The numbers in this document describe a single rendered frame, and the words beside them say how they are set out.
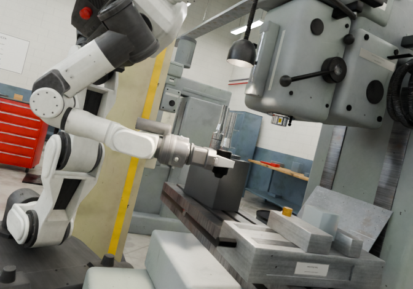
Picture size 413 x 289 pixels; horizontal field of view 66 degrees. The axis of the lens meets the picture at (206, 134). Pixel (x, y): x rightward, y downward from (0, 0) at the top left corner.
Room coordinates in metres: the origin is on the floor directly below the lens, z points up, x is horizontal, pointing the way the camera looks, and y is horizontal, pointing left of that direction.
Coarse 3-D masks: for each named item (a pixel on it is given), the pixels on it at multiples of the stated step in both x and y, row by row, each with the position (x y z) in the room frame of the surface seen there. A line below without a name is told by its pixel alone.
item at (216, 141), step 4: (212, 136) 1.26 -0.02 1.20; (216, 136) 1.25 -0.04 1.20; (220, 136) 1.25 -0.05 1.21; (212, 140) 1.25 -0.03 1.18; (216, 140) 1.25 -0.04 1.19; (220, 140) 1.25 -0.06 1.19; (212, 144) 1.25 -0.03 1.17; (216, 144) 1.24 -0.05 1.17; (212, 148) 1.25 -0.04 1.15; (216, 148) 1.25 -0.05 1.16; (220, 148) 1.26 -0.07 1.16
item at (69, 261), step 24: (24, 192) 1.41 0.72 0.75; (0, 240) 1.31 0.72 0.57; (72, 240) 1.48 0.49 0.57; (0, 264) 1.14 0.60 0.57; (24, 264) 1.18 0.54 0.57; (48, 264) 1.22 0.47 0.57; (72, 264) 1.26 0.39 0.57; (96, 264) 1.22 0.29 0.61; (120, 264) 1.27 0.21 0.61; (0, 288) 0.94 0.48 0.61; (24, 288) 0.98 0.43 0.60; (48, 288) 1.03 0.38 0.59; (72, 288) 1.08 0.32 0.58
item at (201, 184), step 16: (240, 160) 1.14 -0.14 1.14; (192, 176) 1.25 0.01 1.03; (208, 176) 1.16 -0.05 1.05; (224, 176) 1.11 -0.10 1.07; (240, 176) 1.15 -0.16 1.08; (192, 192) 1.23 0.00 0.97; (208, 192) 1.14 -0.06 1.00; (224, 192) 1.12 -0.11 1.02; (240, 192) 1.16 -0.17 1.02; (224, 208) 1.13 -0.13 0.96
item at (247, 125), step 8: (232, 112) 8.76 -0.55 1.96; (240, 112) 8.36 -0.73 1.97; (168, 120) 9.25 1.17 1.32; (240, 120) 8.25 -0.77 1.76; (248, 120) 8.21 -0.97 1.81; (256, 120) 8.30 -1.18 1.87; (240, 128) 8.16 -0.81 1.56; (248, 128) 8.23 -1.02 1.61; (256, 128) 8.33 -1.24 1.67; (232, 136) 8.44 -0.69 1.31; (240, 136) 8.16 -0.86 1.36; (248, 136) 8.25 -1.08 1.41; (256, 136) 8.35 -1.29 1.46; (232, 144) 8.33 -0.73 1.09; (240, 144) 8.18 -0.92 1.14; (248, 144) 8.28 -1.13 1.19; (232, 152) 8.24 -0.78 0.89; (240, 152) 8.21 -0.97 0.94; (248, 152) 8.30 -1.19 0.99
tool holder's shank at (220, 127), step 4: (224, 108) 1.26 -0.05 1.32; (224, 112) 1.26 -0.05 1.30; (220, 116) 1.26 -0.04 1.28; (224, 116) 1.26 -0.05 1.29; (220, 120) 1.26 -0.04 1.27; (224, 120) 1.26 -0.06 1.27; (220, 124) 1.26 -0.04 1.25; (216, 128) 1.26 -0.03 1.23; (220, 128) 1.25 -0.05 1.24; (220, 132) 1.26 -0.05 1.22
